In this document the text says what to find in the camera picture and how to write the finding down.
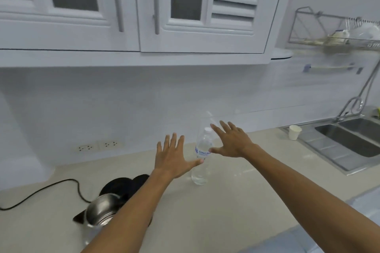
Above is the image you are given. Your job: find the person's right hand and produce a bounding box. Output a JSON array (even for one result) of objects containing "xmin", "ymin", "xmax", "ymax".
[{"xmin": 208, "ymin": 120, "xmax": 256, "ymax": 159}]

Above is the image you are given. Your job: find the person's left hand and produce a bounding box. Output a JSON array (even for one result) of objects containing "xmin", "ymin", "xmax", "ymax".
[{"xmin": 156, "ymin": 133, "xmax": 205, "ymax": 180}]

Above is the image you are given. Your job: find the person's right forearm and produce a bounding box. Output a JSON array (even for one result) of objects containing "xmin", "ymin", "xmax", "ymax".
[{"xmin": 243, "ymin": 144, "xmax": 380, "ymax": 253}]

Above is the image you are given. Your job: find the clear plastic water bottle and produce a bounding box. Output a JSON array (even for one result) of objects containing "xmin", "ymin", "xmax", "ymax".
[{"xmin": 191, "ymin": 127, "xmax": 213, "ymax": 186}]

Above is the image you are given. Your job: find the white paper cup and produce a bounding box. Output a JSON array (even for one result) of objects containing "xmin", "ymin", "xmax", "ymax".
[{"xmin": 289, "ymin": 125, "xmax": 303, "ymax": 141}]

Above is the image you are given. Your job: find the steel electric kettle black lid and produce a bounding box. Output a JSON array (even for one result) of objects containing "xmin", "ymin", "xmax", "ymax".
[{"xmin": 73, "ymin": 174, "xmax": 153, "ymax": 230}]

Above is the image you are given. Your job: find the white rounded corner shelf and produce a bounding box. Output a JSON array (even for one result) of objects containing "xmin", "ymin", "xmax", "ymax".
[{"xmin": 270, "ymin": 48, "xmax": 294, "ymax": 61}]

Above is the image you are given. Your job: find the white louvered cabinet door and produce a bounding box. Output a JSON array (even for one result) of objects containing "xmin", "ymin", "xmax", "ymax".
[
  {"xmin": 0, "ymin": 0, "xmax": 141, "ymax": 52},
  {"xmin": 134, "ymin": 0, "xmax": 289, "ymax": 54}
]

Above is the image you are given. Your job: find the stainless steel double sink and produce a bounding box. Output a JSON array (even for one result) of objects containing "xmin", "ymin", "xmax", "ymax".
[{"xmin": 281, "ymin": 114, "xmax": 380, "ymax": 176}]

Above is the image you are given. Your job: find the chrome sink faucet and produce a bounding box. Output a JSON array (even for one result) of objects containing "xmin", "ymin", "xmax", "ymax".
[{"xmin": 335, "ymin": 59, "xmax": 380, "ymax": 123}]

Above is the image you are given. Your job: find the white mug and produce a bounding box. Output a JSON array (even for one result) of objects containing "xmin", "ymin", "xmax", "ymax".
[{"xmin": 327, "ymin": 29, "xmax": 351, "ymax": 45}]

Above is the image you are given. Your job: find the white bowl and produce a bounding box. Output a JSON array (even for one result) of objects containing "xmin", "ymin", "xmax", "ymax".
[{"xmin": 350, "ymin": 22, "xmax": 380, "ymax": 42}]

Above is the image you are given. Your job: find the black power cable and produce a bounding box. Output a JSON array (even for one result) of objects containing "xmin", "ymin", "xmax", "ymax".
[{"xmin": 0, "ymin": 179, "xmax": 91, "ymax": 211}]

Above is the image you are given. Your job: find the wall towel rail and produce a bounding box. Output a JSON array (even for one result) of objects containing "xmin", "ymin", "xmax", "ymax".
[{"xmin": 302, "ymin": 62, "xmax": 364, "ymax": 75}]

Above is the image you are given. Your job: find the metal wire dish rack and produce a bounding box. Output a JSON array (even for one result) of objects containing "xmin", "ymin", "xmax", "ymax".
[{"xmin": 287, "ymin": 6, "xmax": 380, "ymax": 55}]

